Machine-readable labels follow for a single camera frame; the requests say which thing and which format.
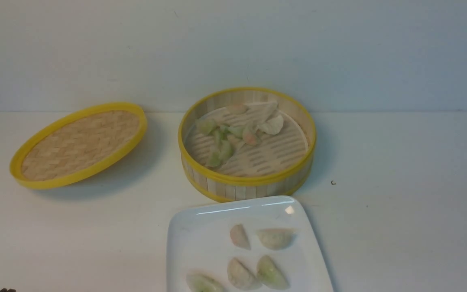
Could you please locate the pinkish dumpling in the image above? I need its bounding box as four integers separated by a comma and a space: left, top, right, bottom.
229, 224, 251, 251

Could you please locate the white dumpling plate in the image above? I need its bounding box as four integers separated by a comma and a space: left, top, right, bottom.
256, 228, 295, 251

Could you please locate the white dumpling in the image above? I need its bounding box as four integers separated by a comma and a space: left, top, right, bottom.
257, 115, 284, 135
227, 258, 261, 291

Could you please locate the green dumpling plate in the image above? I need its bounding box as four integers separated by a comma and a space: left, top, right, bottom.
256, 255, 290, 290

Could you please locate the pale green dumpling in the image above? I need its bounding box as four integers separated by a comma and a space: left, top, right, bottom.
186, 273, 226, 292

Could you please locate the white square plate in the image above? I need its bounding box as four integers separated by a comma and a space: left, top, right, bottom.
166, 196, 334, 292

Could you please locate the green dumpling in steamer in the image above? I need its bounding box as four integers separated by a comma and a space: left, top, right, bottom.
219, 140, 235, 163

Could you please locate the yellow bamboo steamer basket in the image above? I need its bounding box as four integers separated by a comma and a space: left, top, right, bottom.
178, 87, 317, 202

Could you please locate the white dumpling in steamer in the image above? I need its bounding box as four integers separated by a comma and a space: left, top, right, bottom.
257, 115, 284, 135

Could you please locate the yellow bamboo steamer lid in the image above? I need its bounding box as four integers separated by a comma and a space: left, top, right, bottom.
9, 102, 148, 190

